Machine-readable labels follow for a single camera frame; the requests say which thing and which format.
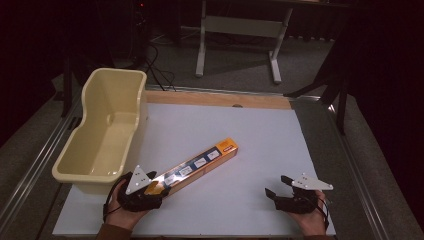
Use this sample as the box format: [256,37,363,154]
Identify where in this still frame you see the black metal stand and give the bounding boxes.
[283,31,352,136]

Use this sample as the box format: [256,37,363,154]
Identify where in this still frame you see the metal floor rail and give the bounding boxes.
[0,96,85,236]
[327,102,392,240]

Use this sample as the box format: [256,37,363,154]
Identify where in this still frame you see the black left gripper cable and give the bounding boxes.
[102,181,124,224]

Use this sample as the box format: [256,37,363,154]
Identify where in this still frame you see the white metal desk frame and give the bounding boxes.
[194,0,295,85]

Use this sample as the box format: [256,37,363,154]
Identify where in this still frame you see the dark computer tower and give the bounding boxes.
[131,0,152,66]

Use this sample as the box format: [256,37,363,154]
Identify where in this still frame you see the white table mat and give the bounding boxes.
[52,102,337,238]

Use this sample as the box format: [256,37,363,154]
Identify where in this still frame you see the long orange cardboard box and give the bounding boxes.
[144,137,240,197]

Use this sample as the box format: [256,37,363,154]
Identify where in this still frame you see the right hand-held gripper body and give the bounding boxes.
[275,172,334,215]

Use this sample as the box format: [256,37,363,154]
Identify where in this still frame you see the black floor cables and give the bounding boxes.
[142,42,178,92]

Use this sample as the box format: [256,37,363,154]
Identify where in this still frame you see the cream plastic tub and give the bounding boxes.
[51,67,149,196]

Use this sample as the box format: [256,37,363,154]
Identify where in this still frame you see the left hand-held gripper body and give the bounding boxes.
[116,164,165,213]

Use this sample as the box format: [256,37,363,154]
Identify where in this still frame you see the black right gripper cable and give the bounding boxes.
[316,195,332,232]

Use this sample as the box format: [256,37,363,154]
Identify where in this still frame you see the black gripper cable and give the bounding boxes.
[102,181,124,224]
[316,195,332,232]

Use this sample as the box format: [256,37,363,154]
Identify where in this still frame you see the person's right hand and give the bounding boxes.
[287,189,330,237]

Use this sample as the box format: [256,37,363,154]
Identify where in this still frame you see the person's left hand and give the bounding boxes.
[104,179,150,231]

